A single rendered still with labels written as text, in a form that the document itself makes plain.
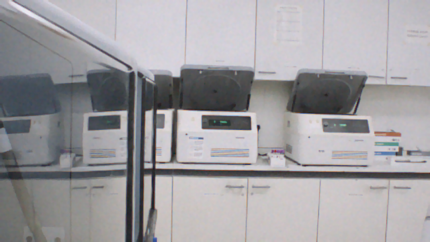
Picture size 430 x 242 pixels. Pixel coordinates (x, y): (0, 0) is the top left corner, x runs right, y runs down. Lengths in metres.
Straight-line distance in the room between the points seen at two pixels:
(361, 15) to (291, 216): 1.60
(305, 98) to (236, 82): 0.58
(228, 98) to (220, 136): 0.50
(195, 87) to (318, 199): 1.20
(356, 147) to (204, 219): 1.17
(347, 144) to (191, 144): 1.09
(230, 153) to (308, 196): 0.62
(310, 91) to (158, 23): 1.24
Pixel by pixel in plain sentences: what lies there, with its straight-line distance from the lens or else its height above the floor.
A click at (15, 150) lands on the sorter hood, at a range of 0.22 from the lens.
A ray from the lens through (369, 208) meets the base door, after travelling 3.72.
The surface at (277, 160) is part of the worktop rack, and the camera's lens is 3.43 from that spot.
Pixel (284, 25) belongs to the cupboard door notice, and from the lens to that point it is 3.78.
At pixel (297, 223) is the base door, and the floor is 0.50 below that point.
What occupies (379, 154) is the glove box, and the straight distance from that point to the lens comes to 4.12.
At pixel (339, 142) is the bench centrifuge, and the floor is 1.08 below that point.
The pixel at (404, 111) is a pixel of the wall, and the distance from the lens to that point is 4.43.
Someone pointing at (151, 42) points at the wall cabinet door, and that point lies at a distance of 3.68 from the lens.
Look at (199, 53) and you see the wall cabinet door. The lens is 3.67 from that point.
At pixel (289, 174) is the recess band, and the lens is 3.55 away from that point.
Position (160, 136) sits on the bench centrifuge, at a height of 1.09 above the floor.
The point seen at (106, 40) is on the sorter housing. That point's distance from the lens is 0.77.
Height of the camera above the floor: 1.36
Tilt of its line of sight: 3 degrees down
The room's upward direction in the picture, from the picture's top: 2 degrees clockwise
